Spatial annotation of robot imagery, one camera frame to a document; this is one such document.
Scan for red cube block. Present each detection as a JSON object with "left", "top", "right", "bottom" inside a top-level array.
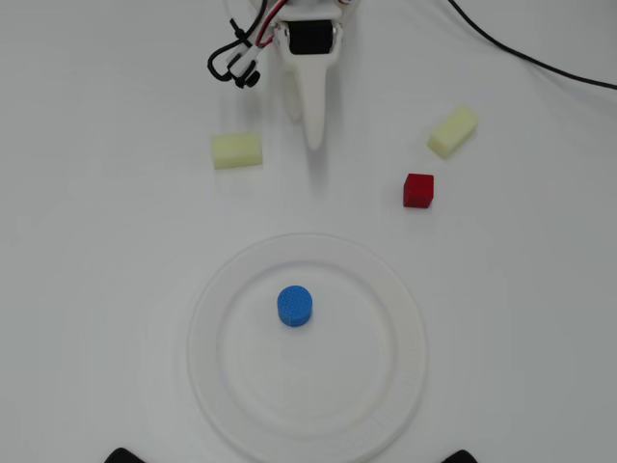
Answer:
[{"left": 402, "top": 173, "right": 435, "bottom": 209}]

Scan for red white black servo wires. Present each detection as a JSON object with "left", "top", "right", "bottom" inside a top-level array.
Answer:
[{"left": 245, "top": 0, "right": 290, "bottom": 49}]

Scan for long black cable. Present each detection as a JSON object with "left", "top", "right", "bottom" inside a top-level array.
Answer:
[{"left": 447, "top": 0, "right": 617, "bottom": 92}]

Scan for blue cylinder block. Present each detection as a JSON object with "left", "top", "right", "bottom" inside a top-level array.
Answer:
[{"left": 276, "top": 285, "right": 314, "bottom": 329}]

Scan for black camera cable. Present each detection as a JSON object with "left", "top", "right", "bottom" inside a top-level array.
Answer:
[{"left": 206, "top": 17, "right": 252, "bottom": 84}]

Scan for white round plate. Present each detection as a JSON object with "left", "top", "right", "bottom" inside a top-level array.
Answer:
[{"left": 186, "top": 232, "right": 428, "bottom": 463}]

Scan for pale yellow foam block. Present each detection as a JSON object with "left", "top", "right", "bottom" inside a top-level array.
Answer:
[
  {"left": 210, "top": 131, "right": 265, "bottom": 171},
  {"left": 426, "top": 104, "right": 480, "bottom": 160}
]

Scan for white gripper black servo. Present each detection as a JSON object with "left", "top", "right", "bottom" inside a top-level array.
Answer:
[{"left": 272, "top": 14, "right": 346, "bottom": 151}]

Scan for small white black camera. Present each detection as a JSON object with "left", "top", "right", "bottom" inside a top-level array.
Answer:
[{"left": 224, "top": 41, "right": 262, "bottom": 90}]

